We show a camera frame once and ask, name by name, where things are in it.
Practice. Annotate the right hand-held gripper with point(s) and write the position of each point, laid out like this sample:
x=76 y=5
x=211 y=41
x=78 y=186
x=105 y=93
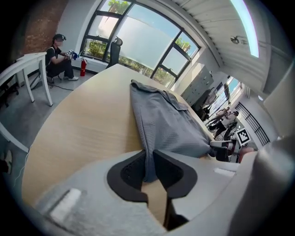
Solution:
x=243 y=137

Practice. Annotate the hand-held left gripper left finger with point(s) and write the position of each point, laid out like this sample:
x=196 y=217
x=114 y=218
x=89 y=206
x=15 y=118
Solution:
x=87 y=198

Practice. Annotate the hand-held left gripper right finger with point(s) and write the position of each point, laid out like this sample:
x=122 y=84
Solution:
x=207 y=184

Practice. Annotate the grey shirt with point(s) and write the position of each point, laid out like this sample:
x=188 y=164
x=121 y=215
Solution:
x=166 y=124

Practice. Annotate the black balcony railing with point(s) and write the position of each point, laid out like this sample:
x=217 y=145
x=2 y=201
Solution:
x=255 y=124

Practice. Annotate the clothes rack with garments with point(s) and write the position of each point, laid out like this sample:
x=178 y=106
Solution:
x=207 y=102

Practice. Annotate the grey locker cabinet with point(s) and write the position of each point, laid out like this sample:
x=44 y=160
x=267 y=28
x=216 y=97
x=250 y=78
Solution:
x=198 y=85

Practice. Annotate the white desk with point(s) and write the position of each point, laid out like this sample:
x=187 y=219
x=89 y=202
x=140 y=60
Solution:
x=13 y=138
x=25 y=62

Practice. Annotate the grey ceiling fixture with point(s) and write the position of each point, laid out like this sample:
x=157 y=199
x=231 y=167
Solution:
x=235 y=40

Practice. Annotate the ceiling light panel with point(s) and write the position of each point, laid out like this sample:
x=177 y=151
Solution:
x=247 y=25

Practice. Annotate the red fire extinguisher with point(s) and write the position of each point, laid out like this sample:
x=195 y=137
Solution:
x=83 y=68

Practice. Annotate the black framed window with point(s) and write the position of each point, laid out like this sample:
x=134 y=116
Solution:
x=143 y=39

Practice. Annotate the black office chair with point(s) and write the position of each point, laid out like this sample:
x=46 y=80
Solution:
x=114 y=53

